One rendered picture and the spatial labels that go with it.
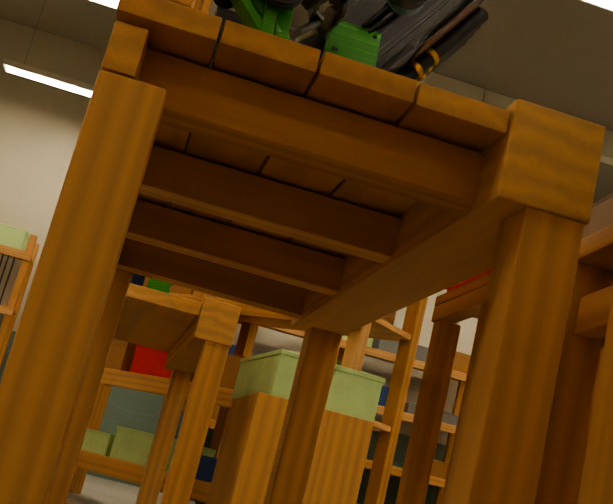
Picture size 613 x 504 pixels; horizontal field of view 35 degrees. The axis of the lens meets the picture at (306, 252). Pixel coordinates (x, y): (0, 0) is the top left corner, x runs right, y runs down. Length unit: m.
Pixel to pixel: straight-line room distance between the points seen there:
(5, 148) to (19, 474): 10.15
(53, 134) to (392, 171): 10.00
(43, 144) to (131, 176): 10.03
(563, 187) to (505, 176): 0.09
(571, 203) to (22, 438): 0.78
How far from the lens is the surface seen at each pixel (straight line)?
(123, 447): 5.42
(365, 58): 2.08
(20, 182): 11.18
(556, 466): 1.74
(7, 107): 11.44
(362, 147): 1.41
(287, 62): 1.34
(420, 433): 2.13
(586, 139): 1.44
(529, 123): 1.41
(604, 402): 1.24
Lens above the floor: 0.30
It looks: 14 degrees up
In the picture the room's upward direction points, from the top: 14 degrees clockwise
